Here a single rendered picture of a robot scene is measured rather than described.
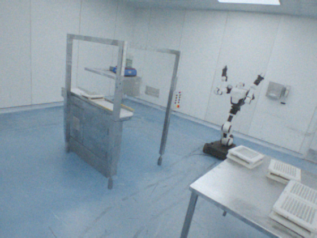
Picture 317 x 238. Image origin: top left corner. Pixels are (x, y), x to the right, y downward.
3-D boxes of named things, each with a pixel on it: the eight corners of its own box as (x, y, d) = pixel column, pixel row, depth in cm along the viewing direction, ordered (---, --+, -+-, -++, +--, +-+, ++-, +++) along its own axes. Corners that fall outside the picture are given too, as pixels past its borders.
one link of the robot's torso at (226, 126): (221, 131, 387) (230, 110, 400) (230, 134, 378) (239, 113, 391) (220, 127, 375) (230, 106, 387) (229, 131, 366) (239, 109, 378)
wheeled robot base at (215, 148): (215, 143, 450) (219, 129, 439) (239, 152, 423) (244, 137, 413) (204, 152, 398) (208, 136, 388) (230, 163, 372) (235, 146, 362)
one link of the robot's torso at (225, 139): (222, 139, 415) (223, 121, 384) (231, 143, 405) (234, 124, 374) (218, 144, 407) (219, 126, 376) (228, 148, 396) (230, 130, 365)
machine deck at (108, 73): (141, 80, 248) (141, 77, 247) (115, 80, 220) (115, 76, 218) (108, 71, 284) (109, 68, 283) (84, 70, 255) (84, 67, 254)
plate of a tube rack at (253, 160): (264, 157, 189) (265, 155, 189) (252, 164, 173) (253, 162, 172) (240, 147, 206) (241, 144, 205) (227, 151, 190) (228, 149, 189)
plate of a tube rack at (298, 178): (299, 171, 174) (300, 169, 173) (299, 183, 153) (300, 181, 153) (270, 160, 185) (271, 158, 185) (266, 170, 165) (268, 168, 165)
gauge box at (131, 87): (138, 96, 254) (141, 79, 248) (132, 96, 246) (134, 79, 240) (127, 92, 267) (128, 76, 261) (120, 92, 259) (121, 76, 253)
